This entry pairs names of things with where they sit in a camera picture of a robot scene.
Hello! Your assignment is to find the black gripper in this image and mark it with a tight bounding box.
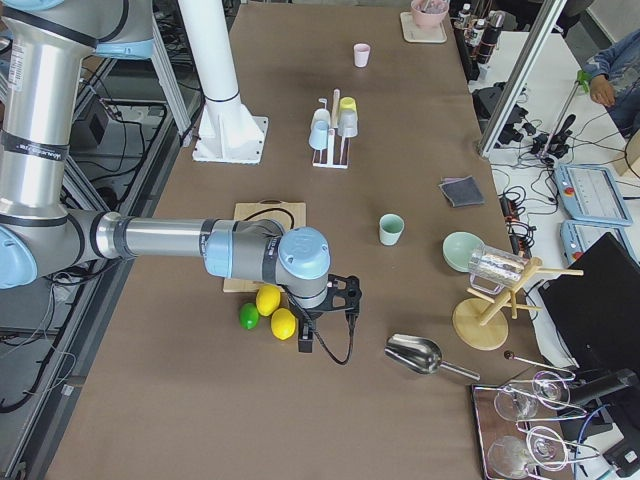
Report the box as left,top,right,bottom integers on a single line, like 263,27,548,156
289,299,320,350

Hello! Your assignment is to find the mint green cup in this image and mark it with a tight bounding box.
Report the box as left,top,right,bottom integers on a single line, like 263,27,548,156
379,213,405,246

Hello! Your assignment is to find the pink cup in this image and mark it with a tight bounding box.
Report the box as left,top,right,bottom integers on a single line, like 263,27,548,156
353,43,371,68

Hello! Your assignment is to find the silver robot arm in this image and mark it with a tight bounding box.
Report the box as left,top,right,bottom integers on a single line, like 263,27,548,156
1,1,331,353

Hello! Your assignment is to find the light blue cup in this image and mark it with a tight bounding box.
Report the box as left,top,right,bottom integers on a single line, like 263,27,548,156
308,120,329,151

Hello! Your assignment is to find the grey cup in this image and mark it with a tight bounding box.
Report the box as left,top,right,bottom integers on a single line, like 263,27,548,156
338,109,358,138

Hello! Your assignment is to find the white cup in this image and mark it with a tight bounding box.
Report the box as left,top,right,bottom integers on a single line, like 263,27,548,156
311,108,331,128

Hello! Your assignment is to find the yellow lemon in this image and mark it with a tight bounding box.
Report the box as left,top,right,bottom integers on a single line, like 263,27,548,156
270,308,297,340
255,284,281,317

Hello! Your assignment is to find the green lime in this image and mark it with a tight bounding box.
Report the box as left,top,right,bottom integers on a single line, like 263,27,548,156
239,302,261,330

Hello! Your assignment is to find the wooden cutting board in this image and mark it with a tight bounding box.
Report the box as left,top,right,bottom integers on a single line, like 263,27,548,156
222,200,306,293

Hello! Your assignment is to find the metal scoop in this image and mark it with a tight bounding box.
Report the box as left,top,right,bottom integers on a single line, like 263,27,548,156
384,333,480,382

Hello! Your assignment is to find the mint green bowl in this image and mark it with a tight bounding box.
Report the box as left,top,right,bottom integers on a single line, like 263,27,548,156
442,231,484,273

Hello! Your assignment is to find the wooden mug tree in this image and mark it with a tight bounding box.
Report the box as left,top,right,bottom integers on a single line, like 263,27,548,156
452,257,584,351

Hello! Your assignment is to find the clear glass mug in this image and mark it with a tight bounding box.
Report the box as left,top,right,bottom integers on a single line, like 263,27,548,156
468,244,528,295

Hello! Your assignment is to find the grey folded cloth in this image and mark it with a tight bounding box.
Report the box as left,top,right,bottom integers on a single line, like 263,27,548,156
439,176,485,208

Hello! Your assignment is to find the wine glass rack tray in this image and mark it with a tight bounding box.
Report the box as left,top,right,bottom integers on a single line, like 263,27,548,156
471,370,600,479

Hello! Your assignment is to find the blue teach pendant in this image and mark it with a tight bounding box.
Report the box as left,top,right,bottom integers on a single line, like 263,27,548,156
554,165,633,226
560,220,636,265

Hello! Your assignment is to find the black monitor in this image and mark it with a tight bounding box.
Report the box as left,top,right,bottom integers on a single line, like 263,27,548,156
538,233,639,372

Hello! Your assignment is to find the beige tray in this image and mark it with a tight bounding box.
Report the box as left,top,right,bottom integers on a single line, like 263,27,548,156
399,12,447,44

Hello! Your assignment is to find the pink bowl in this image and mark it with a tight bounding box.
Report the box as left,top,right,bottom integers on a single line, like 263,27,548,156
410,0,449,28

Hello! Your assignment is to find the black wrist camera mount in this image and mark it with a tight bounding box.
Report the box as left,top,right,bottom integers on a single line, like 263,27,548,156
315,274,362,315

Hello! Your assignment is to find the white wire cup holder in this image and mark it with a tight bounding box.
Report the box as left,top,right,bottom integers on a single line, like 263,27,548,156
309,88,355,169

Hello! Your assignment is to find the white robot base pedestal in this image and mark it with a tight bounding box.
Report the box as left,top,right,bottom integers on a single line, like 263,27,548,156
179,0,268,165

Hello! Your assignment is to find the aluminium frame post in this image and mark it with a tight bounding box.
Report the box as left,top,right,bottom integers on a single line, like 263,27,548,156
477,0,566,160

